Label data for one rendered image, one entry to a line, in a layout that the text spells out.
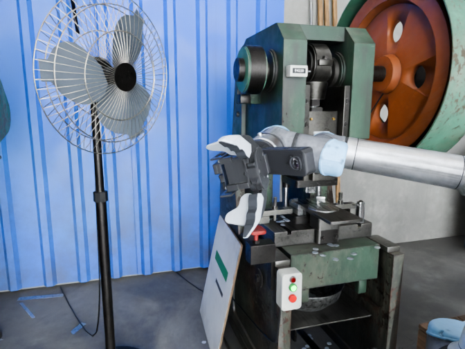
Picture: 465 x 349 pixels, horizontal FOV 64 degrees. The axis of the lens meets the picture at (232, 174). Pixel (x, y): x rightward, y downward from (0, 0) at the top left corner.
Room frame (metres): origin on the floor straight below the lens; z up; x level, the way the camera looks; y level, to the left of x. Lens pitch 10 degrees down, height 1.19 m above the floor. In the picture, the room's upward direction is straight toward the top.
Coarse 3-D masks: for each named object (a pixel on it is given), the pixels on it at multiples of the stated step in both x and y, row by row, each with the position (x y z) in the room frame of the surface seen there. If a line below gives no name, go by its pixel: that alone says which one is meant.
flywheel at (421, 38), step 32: (384, 0) 1.69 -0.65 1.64; (416, 0) 1.51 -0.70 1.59; (384, 32) 1.73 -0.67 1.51; (416, 32) 1.55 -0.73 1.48; (448, 32) 1.35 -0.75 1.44; (384, 64) 1.66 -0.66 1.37; (416, 64) 1.53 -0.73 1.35; (448, 64) 1.34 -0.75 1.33; (384, 96) 1.70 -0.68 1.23; (416, 96) 1.52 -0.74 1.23; (384, 128) 1.69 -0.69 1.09; (416, 128) 1.46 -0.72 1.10
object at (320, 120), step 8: (312, 112) 1.49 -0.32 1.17; (320, 112) 1.50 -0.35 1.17; (328, 112) 1.51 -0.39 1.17; (336, 112) 1.52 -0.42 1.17; (312, 120) 1.49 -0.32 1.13; (320, 120) 1.50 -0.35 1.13; (328, 120) 1.51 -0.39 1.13; (336, 120) 1.52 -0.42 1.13; (312, 128) 1.49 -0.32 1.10; (320, 128) 1.50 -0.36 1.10; (328, 128) 1.51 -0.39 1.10; (336, 128) 1.53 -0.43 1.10; (296, 176) 1.54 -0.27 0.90; (312, 176) 1.47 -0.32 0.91; (320, 176) 1.47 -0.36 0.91; (328, 176) 1.48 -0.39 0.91
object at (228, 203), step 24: (240, 192) 1.75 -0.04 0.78; (240, 240) 1.66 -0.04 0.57; (240, 264) 1.68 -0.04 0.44; (264, 264) 1.36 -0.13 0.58; (288, 264) 1.27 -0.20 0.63; (240, 288) 1.71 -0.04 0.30; (264, 288) 1.37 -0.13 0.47; (240, 312) 1.71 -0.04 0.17; (264, 312) 1.40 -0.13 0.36; (288, 312) 1.23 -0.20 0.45; (240, 336) 1.66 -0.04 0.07; (288, 336) 1.24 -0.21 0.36
